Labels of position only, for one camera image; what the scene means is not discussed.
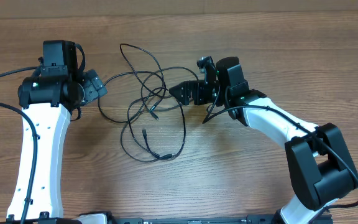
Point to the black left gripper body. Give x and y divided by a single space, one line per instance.
93 88

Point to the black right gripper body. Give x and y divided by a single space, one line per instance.
205 95

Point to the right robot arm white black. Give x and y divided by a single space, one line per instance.
322 173

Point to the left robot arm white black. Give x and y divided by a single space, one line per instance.
57 87

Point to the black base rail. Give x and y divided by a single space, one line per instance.
107 217

